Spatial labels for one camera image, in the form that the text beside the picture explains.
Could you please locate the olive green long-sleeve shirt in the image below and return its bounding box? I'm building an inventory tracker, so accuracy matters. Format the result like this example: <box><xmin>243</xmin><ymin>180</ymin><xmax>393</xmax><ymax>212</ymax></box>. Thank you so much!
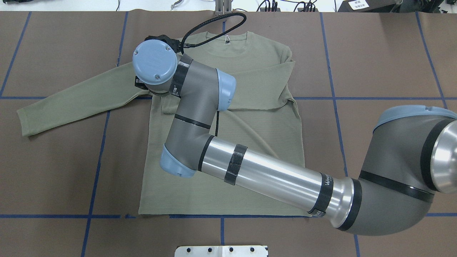
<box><xmin>17</xmin><ymin>31</ymin><xmax>310</xmax><ymax>216</ymax></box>

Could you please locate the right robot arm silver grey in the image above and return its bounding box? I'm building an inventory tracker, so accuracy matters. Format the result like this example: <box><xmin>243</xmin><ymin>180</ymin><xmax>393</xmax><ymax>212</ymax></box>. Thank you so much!
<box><xmin>132</xmin><ymin>39</ymin><xmax>456</xmax><ymax>236</ymax></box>

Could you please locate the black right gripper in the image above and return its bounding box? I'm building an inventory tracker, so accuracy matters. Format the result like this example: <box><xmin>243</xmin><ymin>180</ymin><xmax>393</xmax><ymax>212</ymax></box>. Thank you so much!
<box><xmin>134</xmin><ymin>75</ymin><xmax>152</xmax><ymax>94</ymax></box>

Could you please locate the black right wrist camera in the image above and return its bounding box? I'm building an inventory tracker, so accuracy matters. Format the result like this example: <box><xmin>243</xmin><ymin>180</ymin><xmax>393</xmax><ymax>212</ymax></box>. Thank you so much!
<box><xmin>144</xmin><ymin>35</ymin><xmax>183</xmax><ymax>53</ymax></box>

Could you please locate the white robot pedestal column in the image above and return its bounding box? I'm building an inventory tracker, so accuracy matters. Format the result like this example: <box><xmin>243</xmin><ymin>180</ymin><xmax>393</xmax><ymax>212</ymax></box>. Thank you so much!
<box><xmin>174</xmin><ymin>245</ymin><xmax>269</xmax><ymax>257</ymax></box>

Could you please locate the aluminium frame post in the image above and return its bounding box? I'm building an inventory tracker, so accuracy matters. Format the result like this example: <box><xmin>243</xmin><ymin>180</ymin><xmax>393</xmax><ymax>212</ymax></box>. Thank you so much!
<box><xmin>214</xmin><ymin>0</ymin><xmax>233</xmax><ymax>17</ymax></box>

